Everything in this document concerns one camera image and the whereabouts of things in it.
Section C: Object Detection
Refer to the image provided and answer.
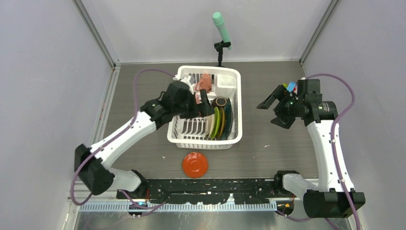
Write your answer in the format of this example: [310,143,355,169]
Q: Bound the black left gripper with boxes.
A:
[173,89,214,119]

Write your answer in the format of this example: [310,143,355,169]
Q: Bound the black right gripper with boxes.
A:
[257,84,304,129]

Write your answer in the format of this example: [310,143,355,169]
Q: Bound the green plastic plate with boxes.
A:
[211,107,222,139]

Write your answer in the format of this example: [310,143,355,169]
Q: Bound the brown ceramic bowl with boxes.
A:
[211,97,227,109]

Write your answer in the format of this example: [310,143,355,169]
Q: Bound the yellow patterned plate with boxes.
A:
[218,108,226,140]

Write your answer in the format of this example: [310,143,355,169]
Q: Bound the teal square plate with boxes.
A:
[220,98,233,140]

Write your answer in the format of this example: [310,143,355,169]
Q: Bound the pink mug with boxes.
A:
[194,73,212,93]

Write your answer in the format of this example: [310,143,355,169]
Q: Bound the cream pink cup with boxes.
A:
[194,92,201,104]

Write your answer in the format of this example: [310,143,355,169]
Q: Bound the white patterned bowl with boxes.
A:
[205,114,215,138]

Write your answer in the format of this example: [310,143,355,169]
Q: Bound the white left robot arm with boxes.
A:
[74,81,214,198]

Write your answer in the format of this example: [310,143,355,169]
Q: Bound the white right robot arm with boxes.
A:
[257,79,365,218]

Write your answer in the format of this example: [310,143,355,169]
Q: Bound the white plastic dish rack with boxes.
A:
[167,66,242,150]

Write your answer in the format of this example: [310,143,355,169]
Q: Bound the colourful toy blocks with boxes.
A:
[282,81,297,93]

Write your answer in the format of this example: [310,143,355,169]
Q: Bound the orange red bowl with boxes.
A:
[182,152,208,178]

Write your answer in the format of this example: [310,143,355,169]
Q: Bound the green microphone on stand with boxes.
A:
[212,11,231,67]

